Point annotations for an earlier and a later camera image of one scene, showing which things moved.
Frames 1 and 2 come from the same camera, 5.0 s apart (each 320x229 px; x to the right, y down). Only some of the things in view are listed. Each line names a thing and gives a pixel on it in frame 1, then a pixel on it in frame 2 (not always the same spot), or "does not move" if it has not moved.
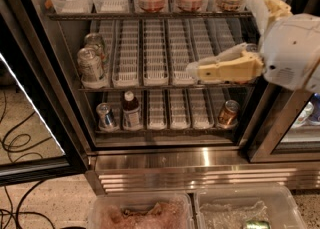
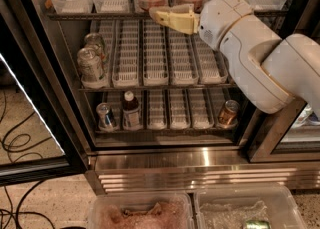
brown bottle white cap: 131,112 does not move
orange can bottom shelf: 229,112 does not move
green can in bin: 257,224 does not move
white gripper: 290,49 → 222,17
